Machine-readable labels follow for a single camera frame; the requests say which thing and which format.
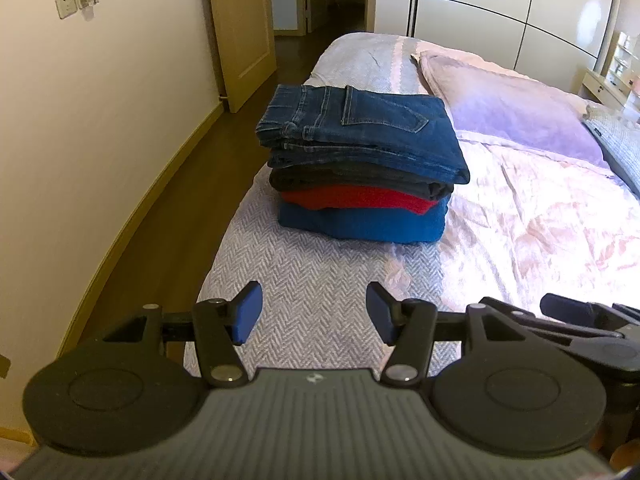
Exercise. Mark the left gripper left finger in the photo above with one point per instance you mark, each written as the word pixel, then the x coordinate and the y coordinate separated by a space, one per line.
pixel 219 327

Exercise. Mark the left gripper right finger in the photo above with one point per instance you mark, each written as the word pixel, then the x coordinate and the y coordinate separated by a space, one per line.
pixel 409 327

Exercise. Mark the cream wardrobe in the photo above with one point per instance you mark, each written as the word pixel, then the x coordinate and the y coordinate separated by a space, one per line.
pixel 553 41

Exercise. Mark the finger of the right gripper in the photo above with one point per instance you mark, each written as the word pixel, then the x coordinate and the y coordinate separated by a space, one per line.
pixel 627 312
pixel 575 312

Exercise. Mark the blue folded garment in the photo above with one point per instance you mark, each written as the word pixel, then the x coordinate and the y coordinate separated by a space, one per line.
pixel 397 226

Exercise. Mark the red folded garment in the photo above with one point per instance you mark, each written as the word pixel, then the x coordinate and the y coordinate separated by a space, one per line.
pixel 346 196

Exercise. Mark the wall socket with plug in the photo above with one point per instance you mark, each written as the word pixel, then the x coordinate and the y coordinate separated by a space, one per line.
pixel 67 8

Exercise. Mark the wooden bedroom door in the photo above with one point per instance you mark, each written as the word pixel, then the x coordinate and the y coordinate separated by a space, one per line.
pixel 245 43

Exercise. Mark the white bedside table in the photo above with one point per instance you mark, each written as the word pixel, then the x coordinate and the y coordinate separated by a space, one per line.
pixel 616 83

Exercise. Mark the grey checked cushion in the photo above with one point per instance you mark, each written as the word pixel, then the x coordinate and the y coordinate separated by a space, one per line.
pixel 619 144

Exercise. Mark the lilac blanket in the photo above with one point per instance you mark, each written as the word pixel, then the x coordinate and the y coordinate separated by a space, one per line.
pixel 513 108

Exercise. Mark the dark grey folded garment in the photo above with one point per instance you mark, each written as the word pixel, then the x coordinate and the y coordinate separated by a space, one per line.
pixel 300 177

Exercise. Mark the dark blue denim jeans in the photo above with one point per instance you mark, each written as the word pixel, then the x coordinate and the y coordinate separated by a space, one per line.
pixel 306 125

